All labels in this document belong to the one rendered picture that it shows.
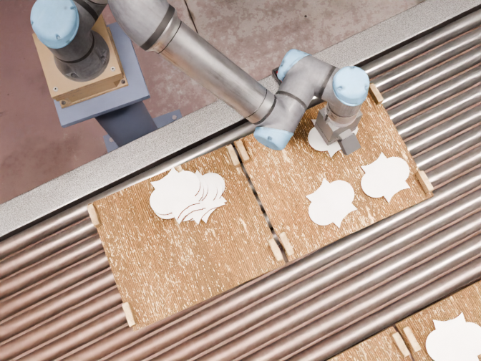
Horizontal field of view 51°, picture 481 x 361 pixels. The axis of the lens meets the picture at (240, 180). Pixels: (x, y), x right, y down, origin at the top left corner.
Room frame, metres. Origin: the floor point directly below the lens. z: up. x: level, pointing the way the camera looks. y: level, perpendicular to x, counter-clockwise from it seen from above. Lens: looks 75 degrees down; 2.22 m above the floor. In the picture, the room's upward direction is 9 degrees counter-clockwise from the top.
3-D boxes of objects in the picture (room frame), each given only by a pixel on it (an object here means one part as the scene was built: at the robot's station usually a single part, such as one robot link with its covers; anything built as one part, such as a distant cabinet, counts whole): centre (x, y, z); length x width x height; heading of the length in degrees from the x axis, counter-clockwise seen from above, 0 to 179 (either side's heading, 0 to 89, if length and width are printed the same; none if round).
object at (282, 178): (0.34, -0.24, 0.93); 0.41 x 0.35 x 0.02; 105
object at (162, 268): (0.23, 0.16, 0.93); 0.41 x 0.35 x 0.02; 105
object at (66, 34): (0.77, 0.38, 1.12); 0.13 x 0.12 x 0.14; 142
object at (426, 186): (0.27, -0.46, 0.95); 0.06 x 0.02 x 0.03; 15
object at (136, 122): (0.77, 0.38, 0.44); 0.38 x 0.38 x 0.87; 11
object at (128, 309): (0.06, 0.32, 0.95); 0.06 x 0.02 x 0.03; 15
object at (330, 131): (0.41, -0.27, 1.05); 0.12 x 0.09 x 0.16; 22
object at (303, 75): (0.48, -0.17, 1.20); 0.11 x 0.11 x 0.08; 52
